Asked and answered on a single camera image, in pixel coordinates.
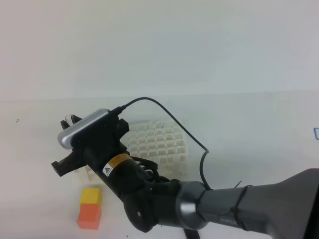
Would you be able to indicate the orange cube block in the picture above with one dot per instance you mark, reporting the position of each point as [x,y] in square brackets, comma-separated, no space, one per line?
[89,216]

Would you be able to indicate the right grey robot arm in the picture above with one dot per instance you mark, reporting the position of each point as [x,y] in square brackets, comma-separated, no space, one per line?
[284,210]

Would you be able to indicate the yellow cube block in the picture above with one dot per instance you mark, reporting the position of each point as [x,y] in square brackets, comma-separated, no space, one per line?
[91,196]

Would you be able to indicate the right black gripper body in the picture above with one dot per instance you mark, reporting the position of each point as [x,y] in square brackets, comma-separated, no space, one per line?
[94,145]

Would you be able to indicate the white test tube rack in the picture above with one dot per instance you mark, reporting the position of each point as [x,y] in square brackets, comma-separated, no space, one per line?
[163,142]

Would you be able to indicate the black round-headed handle tool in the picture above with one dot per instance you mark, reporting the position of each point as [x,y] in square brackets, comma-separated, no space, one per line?
[191,234]

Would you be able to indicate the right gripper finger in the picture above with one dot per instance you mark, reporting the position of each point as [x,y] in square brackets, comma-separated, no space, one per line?
[74,118]
[64,124]

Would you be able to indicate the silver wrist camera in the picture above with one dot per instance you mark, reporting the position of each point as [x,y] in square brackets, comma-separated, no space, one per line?
[65,137]

